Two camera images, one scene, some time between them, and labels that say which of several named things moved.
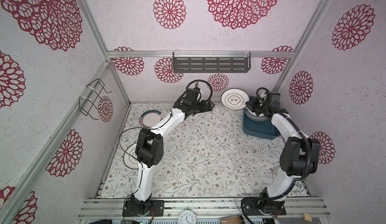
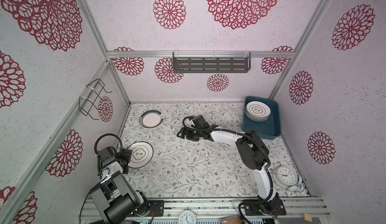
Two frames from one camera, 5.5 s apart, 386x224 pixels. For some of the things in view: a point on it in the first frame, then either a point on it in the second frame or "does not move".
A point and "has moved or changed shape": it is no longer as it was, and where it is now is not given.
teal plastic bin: x=257 y=129 does not move
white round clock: x=187 y=216 does not move
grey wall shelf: x=211 y=62 does not move
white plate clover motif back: x=234 y=99 has moved or changed shape
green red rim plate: x=150 y=118 does not move
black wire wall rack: x=88 y=105 does not move
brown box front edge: x=235 y=220 does not move
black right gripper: x=252 y=103 -> x=187 y=135
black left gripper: x=205 y=108 -> x=125 y=153
